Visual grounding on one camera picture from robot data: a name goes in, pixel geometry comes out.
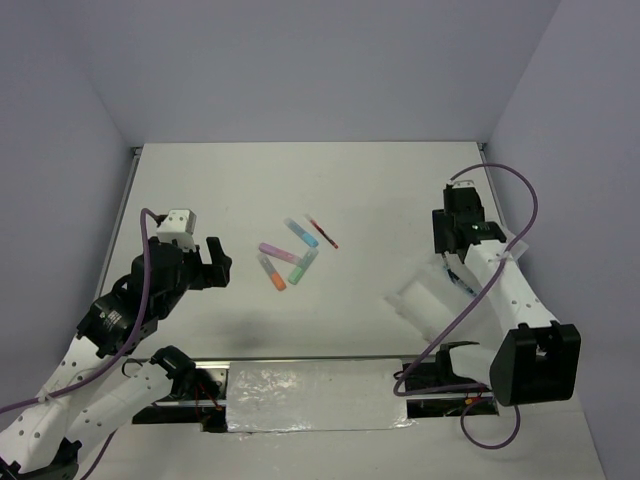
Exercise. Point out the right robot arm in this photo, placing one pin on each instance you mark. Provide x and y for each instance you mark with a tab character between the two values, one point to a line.
537	359

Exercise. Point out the light blue gel pen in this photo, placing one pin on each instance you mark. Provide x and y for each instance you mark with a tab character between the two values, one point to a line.
464	286

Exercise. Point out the orange highlighter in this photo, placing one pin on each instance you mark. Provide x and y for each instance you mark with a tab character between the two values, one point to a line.
271	271

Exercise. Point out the blue highlighter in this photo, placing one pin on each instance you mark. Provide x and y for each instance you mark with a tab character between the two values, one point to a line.
301	233

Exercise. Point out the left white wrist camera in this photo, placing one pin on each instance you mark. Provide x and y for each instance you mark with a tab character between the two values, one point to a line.
178	229

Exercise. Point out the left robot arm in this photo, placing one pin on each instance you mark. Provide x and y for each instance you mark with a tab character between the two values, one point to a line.
50	439

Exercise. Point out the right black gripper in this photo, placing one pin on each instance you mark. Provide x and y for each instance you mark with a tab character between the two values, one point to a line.
440	223

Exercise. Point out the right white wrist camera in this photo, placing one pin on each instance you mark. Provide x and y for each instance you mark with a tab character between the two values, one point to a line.
460	184

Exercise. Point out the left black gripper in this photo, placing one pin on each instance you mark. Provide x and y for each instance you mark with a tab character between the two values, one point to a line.
215	274

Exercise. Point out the purple highlighter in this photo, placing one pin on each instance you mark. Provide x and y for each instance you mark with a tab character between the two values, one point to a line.
278	253

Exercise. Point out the dark blue gel pen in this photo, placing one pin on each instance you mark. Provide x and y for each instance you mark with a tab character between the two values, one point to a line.
453	277

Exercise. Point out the silver foil tape sheet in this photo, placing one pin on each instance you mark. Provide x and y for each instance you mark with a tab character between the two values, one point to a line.
309	396

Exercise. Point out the clear plastic organizer tray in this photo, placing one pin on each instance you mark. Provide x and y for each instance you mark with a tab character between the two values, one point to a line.
429	301

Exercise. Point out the green highlighter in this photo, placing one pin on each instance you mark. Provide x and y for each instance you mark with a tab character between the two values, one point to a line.
303	265

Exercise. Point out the red gel pen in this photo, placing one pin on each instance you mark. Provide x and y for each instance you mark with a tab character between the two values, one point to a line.
321	231

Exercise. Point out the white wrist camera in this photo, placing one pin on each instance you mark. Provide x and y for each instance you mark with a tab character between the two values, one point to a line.
460	184
178	229

